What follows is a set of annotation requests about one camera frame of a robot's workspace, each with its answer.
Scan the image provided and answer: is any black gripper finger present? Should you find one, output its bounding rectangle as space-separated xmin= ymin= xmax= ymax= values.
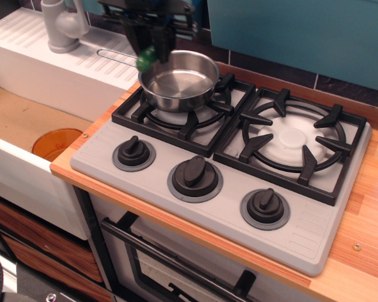
xmin=121 ymin=18 xmax=151 ymax=55
xmin=151 ymin=26 xmax=176 ymax=62

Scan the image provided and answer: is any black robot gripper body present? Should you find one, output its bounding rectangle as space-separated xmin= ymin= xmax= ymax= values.
xmin=99 ymin=0 xmax=198 ymax=36

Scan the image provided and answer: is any green toy pickle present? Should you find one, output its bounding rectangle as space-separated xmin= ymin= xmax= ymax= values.
xmin=136 ymin=45 xmax=158 ymax=72

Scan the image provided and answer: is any stainless steel saucepan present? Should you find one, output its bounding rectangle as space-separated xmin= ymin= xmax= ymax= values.
xmin=96 ymin=48 xmax=220 ymax=113

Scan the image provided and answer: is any black left stove knob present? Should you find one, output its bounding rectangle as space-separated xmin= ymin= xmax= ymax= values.
xmin=112 ymin=135 xmax=156 ymax=172

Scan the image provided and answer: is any black stove knob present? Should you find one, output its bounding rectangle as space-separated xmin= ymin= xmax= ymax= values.
xmin=167 ymin=155 xmax=224 ymax=203
xmin=112 ymin=135 xmax=156 ymax=172
xmin=240 ymin=188 xmax=290 ymax=231

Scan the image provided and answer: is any black middle stove knob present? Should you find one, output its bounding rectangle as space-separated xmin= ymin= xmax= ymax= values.
xmin=167 ymin=155 xmax=224 ymax=203

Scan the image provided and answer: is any grey toy stove top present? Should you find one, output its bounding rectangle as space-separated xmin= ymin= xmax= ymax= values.
xmin=69 ymin=84 xmax=373 ymax=277

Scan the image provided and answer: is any black right stove knob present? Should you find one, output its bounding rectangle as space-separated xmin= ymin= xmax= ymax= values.
xmin=240 ymin=188 xmax=290 ymax=231

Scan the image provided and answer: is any grey toy faucet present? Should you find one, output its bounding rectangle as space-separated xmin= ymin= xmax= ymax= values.
xmin=41 ymin=1 xmax=89 ymax=53

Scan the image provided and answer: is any black left burner grate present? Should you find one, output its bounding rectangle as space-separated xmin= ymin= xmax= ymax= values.
xmin=112 ymin=73 xmax=256 ymax=157

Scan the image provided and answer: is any black burner grate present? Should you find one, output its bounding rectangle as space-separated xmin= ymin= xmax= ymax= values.
xmin=214 ymin=88 xmax=372 ymax=206
xmin=112 ymin=73 xmax=256 ymax=157

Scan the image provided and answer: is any white toy sink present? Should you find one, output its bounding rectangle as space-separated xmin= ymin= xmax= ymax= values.
xmin=0 ymin=8 xmax=137 ymax=240

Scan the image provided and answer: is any orange sink drain plug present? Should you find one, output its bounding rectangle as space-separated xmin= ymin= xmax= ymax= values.
xmin=31 ymin=128 xmax=83 ymax=162

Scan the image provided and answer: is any black right burner grate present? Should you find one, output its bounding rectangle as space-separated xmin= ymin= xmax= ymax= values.
xmin=214 ymin=88 xmax=372 ymax=206

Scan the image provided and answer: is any toy oven door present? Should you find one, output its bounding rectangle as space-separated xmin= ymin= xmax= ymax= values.
xmin=91 ymin=196 xmax=314 ymax=301

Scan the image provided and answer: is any upper wooden drawer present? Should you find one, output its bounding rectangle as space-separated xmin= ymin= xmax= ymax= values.
xmin=0 ymin=199 xmax=96 ymax=271

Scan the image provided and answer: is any wooden drawer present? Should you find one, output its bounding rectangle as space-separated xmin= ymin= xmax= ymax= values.
xmin=3 ymin=235 xmax=112 ymax=302
xmin=0 ymin=199 xmax=96 ymax=271

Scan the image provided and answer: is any lower wooden drawer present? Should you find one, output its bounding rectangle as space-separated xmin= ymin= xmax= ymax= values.
xmin=3 ymin=235 xmax=112 ymax=302

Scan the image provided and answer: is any black oven door handle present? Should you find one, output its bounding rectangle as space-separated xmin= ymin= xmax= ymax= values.
xmin=100 ymin=212 xmax=256 ymax=301

